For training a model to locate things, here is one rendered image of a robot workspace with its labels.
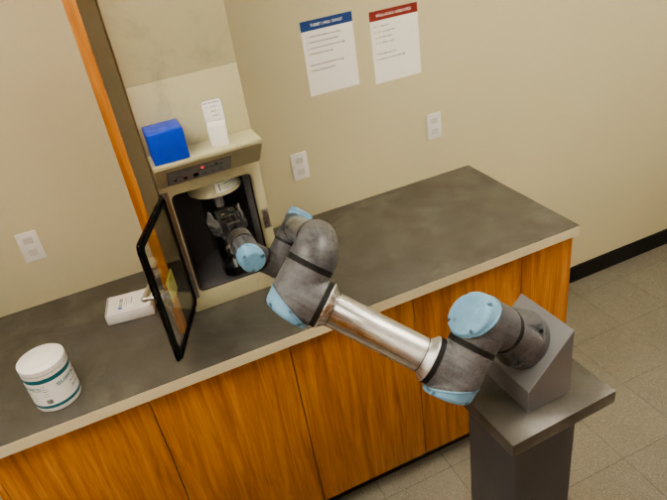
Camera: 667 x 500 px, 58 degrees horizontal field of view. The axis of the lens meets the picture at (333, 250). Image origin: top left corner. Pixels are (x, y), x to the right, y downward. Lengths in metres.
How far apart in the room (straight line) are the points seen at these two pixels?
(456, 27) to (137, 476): 2.04
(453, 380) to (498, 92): 1.71
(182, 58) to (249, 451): 1.28
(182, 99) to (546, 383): 1.24
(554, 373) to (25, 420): 1.44
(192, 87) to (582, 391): 1.33
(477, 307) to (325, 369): 0.79
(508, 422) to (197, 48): 1.28
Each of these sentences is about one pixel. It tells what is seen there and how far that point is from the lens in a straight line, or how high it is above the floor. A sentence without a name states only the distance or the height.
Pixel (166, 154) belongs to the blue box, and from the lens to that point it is 1.74.
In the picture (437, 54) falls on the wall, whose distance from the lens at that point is 2.62.
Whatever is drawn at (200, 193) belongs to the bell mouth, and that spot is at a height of 1.33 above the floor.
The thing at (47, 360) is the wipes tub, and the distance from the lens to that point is 1.88.
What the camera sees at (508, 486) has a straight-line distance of 1.81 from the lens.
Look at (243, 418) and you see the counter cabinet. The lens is 2.06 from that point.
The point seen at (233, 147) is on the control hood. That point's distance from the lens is 1.76.
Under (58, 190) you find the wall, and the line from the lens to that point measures 2.32.
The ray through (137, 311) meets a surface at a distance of 2.15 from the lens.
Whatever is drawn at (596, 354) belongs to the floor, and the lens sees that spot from 3.22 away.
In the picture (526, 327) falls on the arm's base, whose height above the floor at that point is 1.15.
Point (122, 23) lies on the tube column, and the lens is 1.77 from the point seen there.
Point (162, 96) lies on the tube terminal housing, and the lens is 1.81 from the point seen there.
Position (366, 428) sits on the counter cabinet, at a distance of 2.32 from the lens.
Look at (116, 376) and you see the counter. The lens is 1.96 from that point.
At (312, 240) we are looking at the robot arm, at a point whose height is 1.42.
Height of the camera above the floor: 2.10
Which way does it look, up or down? 31 degrees down
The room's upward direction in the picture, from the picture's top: 9 degrees counter-clockwise
